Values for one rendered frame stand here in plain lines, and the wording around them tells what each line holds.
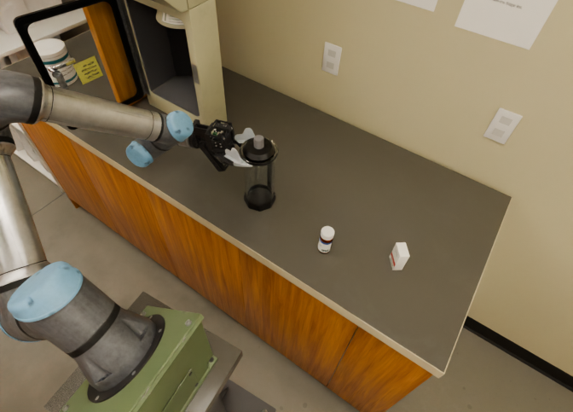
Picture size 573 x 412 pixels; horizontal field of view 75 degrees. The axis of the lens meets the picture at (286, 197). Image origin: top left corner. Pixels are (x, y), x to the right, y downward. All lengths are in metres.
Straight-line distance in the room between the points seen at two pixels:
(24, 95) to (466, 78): 1.17
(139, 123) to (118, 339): 0.48
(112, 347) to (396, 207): 0.91
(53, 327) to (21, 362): 1.51
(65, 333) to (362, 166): 1.03
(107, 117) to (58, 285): 0.38
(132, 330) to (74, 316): 0.11
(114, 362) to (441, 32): 1.19
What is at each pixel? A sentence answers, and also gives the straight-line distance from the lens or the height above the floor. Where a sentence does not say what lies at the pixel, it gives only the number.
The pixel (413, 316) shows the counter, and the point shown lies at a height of 0.94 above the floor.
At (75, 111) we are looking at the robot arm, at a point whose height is 1.39.
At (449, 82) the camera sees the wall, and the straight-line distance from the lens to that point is 1.36.
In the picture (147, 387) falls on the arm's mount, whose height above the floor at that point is 1.21.
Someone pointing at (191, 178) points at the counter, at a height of 0.94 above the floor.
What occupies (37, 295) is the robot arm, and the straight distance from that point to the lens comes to 0.77.
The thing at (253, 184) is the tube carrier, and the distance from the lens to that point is 1.12.
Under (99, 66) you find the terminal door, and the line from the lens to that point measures 1.49.
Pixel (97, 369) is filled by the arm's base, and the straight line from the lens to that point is 0.83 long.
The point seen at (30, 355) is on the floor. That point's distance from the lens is 2.28.
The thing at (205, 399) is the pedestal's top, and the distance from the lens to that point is 0.99.
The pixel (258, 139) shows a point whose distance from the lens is 1.04.
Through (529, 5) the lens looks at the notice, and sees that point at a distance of 1.24.
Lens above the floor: 1.90
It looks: 51 degrees down
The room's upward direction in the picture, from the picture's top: 4 degrees clockwise
